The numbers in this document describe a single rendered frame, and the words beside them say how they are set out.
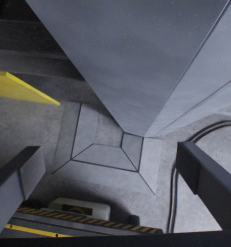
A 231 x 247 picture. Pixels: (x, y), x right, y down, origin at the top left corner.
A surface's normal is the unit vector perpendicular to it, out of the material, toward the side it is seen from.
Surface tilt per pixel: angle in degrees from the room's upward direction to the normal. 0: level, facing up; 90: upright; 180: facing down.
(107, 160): 7
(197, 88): 90
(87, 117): 7
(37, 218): 0
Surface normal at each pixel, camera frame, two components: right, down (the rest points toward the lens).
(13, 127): -0.11, -0.14
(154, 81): -0.28, 0.96
